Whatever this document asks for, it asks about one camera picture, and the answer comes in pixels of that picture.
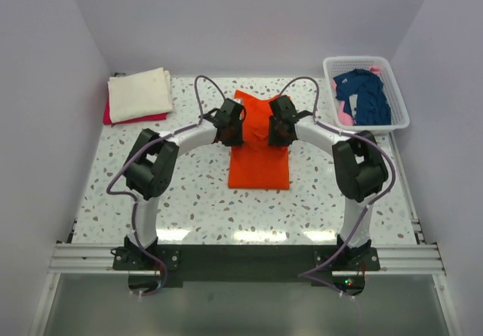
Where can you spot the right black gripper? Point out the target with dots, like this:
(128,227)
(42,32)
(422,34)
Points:
(272,140)

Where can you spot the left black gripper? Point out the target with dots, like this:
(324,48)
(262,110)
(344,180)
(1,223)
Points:
(238,141)

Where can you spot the orange t shirt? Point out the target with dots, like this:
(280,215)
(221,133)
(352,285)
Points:
(255,165)

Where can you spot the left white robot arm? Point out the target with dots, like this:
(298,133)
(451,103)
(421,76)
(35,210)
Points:
(150,165)

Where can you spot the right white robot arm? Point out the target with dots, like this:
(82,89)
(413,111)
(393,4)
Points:
(359,167)

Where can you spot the pink t shirt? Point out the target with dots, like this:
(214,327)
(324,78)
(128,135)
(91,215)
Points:
(345,115)

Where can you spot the navy blue t shirt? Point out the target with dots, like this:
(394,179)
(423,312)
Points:
(385,111)

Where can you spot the folded cream t shirt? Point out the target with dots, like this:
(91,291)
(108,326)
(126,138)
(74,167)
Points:
(141,94)

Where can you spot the white plastic basket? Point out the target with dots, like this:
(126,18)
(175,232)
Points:
(334,66)

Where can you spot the folded magenta t shirt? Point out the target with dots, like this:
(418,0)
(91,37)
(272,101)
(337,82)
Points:
(151,118)

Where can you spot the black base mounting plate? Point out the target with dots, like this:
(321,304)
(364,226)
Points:
(149,272)

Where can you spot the aluminium frame rail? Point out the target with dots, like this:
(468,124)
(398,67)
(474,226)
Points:
(397,259)

